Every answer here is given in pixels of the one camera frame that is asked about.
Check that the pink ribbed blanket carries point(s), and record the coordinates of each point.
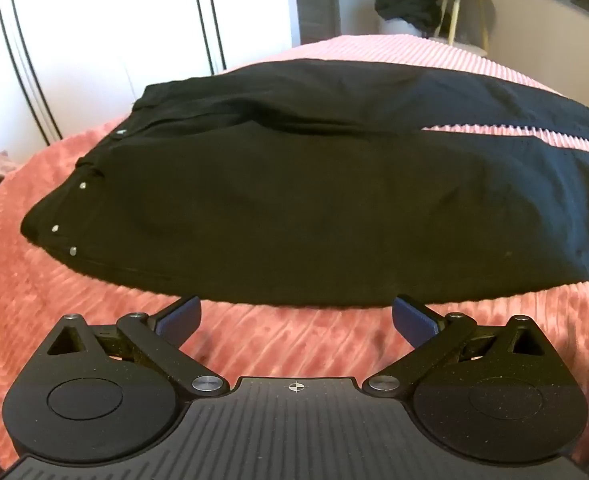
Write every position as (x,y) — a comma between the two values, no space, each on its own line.
(299,342)

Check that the white wardrobe with black lines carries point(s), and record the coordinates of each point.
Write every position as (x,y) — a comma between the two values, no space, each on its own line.
(99,35)

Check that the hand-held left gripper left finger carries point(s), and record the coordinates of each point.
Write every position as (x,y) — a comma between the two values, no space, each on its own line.
(179,317)

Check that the pile of dark clothes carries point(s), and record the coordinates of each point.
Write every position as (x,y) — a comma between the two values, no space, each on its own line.
(407,5)

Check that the dark wooden door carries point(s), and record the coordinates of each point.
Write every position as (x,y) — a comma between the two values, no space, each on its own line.
(317,0)

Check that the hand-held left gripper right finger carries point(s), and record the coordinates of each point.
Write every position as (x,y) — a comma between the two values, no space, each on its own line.
(414,317)

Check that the black pants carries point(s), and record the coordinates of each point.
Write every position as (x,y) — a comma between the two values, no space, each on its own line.
(294,195)

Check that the white laundry basket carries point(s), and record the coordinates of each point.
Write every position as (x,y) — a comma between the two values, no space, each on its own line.
(399,27)

